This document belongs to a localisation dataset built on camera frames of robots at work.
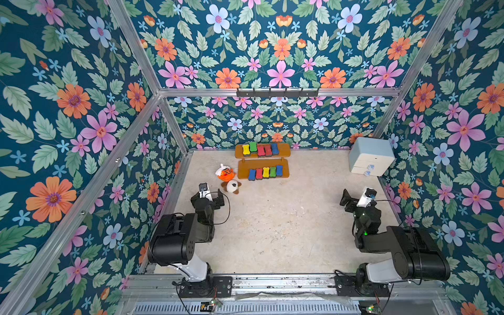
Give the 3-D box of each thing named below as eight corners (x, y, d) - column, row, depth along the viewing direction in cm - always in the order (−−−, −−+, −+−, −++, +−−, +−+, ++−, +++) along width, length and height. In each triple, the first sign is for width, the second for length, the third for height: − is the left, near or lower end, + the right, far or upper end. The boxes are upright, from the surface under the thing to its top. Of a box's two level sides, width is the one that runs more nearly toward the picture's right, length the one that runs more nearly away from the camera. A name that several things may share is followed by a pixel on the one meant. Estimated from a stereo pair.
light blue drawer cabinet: (350, 177, 110) (361, 158, 98) (342, 153, 122) (350, 134, 110) (386, 176, 110) (401, 158, 98) (374, 153, 122) (386, 134, 110)
